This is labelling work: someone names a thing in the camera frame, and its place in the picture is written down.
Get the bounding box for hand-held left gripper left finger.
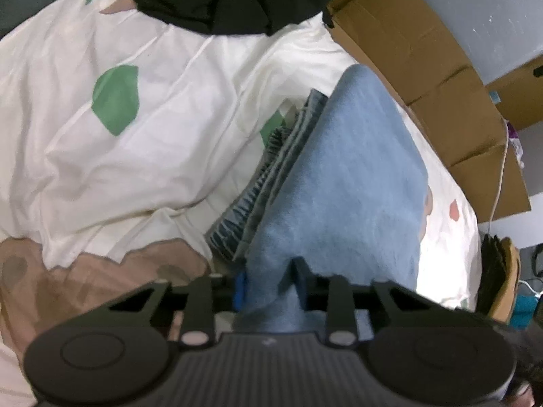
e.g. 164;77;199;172
106;273;247;346

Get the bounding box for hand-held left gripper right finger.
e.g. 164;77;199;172
291;258;452;346

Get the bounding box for light blue jeans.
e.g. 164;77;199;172
206;64;429;335

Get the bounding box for cream bear-print bed sheet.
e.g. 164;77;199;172
0;0;482;407

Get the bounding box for brown folded cloth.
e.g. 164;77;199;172
488;237;522;325

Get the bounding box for teal printed cloth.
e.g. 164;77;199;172
511;292;543;331

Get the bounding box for flattened cardboard sheet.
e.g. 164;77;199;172
318;0;532;223

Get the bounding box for white cable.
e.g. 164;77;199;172
486;116;510;238

